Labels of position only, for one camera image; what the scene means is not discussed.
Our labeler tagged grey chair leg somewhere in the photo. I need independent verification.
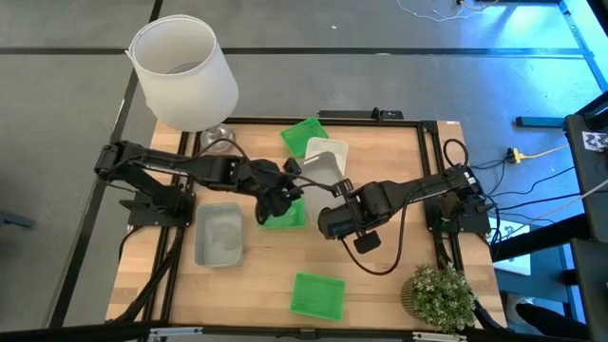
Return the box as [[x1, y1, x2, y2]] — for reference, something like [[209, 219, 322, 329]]
[[0, 208, 37, 230]]

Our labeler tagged black bar-shaped device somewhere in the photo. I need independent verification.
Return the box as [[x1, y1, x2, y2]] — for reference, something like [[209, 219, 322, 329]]
[[316, 108, 405, 121]]

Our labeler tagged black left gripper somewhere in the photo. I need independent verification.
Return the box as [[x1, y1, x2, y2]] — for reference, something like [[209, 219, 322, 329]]
[[245, 162, 299, 227]]

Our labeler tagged long white cable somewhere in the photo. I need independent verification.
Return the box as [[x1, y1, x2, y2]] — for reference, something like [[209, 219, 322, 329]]
[[534, 179, 608, 223]]

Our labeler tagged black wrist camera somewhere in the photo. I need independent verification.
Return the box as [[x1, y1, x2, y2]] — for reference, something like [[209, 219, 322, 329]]
[[352, 231, 383, 256], [282, 157, 304, 177]]

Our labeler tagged white floor cable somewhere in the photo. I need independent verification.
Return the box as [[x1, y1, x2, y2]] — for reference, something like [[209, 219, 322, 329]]
[[393, 0, 500, 23]]

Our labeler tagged silver lamp with white shade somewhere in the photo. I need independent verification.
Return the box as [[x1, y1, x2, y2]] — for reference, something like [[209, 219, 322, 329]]
[[124, 13, 240, 155]]

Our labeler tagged black cable bundle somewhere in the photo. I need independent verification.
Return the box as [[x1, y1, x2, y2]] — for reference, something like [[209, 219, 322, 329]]
[[111, 225, 186, 324]]

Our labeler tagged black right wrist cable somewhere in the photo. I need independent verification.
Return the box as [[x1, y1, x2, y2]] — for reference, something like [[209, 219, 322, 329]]
[[340, 182, 419, 277]]

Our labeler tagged black and white marker tag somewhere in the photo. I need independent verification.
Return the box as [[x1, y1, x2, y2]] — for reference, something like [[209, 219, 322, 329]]
[[581, 130, 608, 153]]

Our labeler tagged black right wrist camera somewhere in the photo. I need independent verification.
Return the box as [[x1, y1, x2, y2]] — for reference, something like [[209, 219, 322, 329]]
[[352, 231, 383, 256]]

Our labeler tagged blue metal bar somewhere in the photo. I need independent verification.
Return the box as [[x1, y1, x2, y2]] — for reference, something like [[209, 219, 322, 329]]
[[516, 116, 567, 128]]

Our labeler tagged green plastic basket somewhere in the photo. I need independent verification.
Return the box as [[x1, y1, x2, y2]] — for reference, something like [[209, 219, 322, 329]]
[[278, 116, 331, 160], [289, 271, 347, 322], [257, 197, 308, 231]]

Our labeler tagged black cart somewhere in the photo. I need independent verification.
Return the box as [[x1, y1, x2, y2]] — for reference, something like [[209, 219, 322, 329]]
[[488, 92, 608, 342]]

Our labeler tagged artificial plant in woven pot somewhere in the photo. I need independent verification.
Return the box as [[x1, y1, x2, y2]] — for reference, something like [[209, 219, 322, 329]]
[[400, 263, 478, 333]]

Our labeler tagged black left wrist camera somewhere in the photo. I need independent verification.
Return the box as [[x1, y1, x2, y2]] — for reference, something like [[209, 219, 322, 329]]
[[282, 157, 304, 177]]

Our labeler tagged white box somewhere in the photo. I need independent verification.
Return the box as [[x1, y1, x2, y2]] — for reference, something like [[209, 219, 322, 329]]
[[493, 218, 533, 276]]

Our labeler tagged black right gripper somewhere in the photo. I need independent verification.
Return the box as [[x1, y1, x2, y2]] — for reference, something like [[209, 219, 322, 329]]
[[316, 178, 387, 241]]

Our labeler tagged yellow power plug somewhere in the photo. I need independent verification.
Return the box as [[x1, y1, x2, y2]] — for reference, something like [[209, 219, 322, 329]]
[[505, 146, 527, 165]]

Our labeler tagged black aluminium frame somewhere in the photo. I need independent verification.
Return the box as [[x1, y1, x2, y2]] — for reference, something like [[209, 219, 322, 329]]
[[0, 116, 608, 342]]

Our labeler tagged silver metal bracket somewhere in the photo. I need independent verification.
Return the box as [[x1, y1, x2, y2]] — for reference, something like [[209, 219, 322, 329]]
[[411, 331, 469, 342], [149, 326, 203, 339]]

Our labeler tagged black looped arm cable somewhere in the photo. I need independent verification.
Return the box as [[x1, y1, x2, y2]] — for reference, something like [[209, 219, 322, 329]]
[[443, 138, 470, 168]]

